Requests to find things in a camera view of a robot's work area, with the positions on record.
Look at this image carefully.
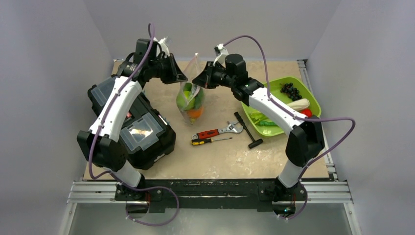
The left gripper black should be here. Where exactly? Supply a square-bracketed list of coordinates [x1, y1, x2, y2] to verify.
[149, 52, 187, 85]

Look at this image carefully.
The bok choy green white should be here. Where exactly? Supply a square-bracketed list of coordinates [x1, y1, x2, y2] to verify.
[183, 83, 205, 109]

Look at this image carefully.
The clear zip top bag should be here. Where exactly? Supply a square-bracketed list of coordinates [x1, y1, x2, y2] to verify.
[176, 53, 205, 125]

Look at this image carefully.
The orange tangerine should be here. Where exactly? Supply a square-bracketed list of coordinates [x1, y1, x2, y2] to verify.
[187, 106, 204, 119]

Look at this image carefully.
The green apple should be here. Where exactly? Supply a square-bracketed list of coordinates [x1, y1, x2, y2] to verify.
[180, 91, 198, 111]

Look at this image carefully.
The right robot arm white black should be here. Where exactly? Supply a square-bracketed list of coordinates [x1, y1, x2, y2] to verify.
[192, 54, 324, 199]

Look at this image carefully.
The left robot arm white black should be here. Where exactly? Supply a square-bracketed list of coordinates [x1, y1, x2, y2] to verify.
[77, 37, 187, 200]

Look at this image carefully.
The yellow black screwdriver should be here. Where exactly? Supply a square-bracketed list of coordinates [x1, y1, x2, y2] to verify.
[190, 137, 232, 146]

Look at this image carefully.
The celery stalk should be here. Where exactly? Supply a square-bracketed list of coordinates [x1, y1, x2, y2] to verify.
[250, 98, 311, 125]

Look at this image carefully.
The black toolbox near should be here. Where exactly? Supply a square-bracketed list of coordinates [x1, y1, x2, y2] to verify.
[120, 110, 176, 170]

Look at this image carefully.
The black toolbox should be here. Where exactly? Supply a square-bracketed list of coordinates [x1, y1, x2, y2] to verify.
[120, 110, 176, 170]
[87, 74, 150, 123]

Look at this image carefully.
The green plastic basin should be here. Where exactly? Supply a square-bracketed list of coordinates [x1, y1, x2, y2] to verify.
[241, 77, 322, 137]

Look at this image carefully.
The green chili pepper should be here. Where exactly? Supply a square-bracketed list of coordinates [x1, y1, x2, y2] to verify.
[257, 120, 277, 126]

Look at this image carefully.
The black toolbox far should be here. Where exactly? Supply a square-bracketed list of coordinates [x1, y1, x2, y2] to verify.
[87, 74, 150, 123]

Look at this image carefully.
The black hammer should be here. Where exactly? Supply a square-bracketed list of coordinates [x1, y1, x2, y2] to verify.
[234, 112, 263, 149]

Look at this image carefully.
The dark grapes bunch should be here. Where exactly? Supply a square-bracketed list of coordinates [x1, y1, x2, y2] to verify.
[280, 83, 302, 101]

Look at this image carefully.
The red tomato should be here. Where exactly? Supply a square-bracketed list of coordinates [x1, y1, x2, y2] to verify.
[301, 109, 313, 118]

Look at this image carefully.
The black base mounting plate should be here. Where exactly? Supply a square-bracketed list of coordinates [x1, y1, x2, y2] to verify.
[115, 179, 308, 215]

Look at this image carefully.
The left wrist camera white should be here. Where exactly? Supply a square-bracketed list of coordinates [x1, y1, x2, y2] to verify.
[153, 37, 172, 59]

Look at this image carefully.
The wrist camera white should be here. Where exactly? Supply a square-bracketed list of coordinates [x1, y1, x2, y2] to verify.
[213, 44, 229, 67]
[153, 37, 172, 59]

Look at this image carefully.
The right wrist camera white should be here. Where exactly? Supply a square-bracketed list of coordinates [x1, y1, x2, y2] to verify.
[213, 44, 229, 67]

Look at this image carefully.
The red handled adjustable wrench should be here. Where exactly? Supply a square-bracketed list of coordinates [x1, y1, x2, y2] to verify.
[191, 120, 243, 140]

